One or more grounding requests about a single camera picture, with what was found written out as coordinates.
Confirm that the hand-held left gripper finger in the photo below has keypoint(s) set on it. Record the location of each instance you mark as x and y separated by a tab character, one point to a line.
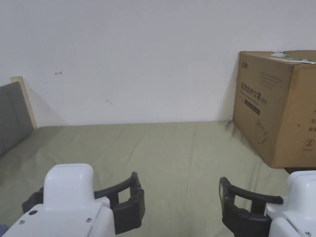
128	209
33	200

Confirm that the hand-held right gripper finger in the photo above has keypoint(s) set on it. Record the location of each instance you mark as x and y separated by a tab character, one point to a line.
237	212

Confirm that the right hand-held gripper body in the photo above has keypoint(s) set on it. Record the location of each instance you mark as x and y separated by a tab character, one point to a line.
298	207

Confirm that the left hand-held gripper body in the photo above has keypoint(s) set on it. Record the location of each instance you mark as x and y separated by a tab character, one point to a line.
66	197

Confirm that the bed with pale green sheet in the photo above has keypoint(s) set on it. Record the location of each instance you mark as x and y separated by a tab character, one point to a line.
160	153

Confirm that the large brown cardboard carton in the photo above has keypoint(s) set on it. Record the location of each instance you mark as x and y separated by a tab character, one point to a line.
274	106

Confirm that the grey padded headboard, wooden frame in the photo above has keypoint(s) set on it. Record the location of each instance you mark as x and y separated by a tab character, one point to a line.
12	116

